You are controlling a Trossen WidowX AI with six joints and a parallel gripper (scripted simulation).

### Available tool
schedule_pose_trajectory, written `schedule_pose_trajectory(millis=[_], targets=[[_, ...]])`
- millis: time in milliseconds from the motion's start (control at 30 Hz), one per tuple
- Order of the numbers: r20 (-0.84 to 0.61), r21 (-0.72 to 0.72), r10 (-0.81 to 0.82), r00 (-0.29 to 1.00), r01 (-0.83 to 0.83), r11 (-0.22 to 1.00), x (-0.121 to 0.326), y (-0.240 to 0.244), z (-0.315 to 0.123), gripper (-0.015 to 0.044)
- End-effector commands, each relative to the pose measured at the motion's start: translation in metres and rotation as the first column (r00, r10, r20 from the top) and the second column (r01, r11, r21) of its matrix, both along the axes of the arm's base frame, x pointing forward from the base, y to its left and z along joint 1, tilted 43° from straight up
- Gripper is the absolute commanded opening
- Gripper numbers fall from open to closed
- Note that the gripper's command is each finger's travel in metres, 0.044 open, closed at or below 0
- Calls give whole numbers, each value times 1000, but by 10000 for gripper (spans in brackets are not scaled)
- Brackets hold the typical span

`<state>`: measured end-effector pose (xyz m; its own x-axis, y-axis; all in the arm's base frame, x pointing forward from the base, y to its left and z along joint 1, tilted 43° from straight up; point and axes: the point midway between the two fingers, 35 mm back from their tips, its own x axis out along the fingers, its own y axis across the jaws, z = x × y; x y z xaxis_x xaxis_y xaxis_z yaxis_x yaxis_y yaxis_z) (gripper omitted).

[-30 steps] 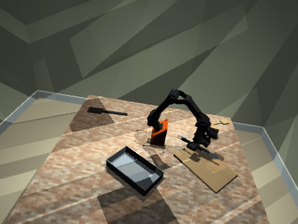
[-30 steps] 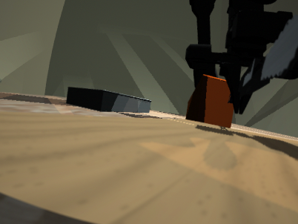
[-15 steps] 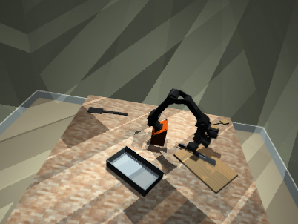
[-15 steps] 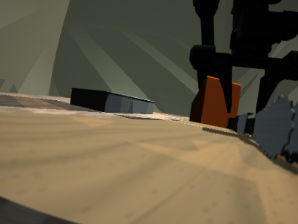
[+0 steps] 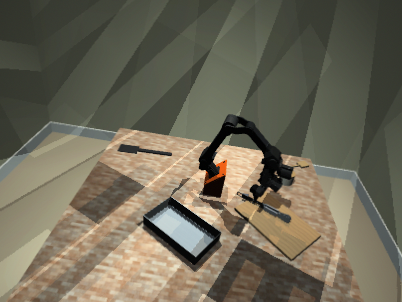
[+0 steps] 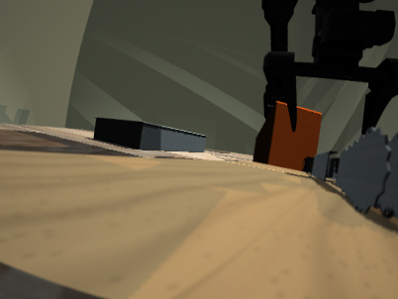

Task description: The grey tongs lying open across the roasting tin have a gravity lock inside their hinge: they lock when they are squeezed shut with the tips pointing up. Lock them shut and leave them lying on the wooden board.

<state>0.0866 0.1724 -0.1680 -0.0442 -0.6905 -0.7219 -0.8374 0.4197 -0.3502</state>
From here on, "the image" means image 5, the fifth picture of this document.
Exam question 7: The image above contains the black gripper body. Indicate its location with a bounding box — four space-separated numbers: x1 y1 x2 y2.
250 171 278 197

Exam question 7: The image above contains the black spatula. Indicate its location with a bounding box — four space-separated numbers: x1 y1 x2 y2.
117 144 172 156

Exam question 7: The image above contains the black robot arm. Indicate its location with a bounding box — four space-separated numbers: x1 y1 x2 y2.
198 114 293 193

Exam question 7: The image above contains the grey cylinder with tan top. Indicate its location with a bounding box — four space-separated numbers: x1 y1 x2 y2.
281 171 295 186

